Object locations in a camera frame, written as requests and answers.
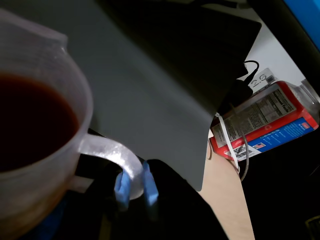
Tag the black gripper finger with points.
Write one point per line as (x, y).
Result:
(122, 190)
(150, 185)

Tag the translucent plastic measuring cup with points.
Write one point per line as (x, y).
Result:
(112, 152)

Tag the grey plastic backdrop sheet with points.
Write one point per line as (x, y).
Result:
(150, 100)

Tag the white tag with handwriting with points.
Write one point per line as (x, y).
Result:
(262, 80)

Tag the red white blue carton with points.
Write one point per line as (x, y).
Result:
(303, 107)

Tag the bright blue panel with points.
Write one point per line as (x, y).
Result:
(307, 15)

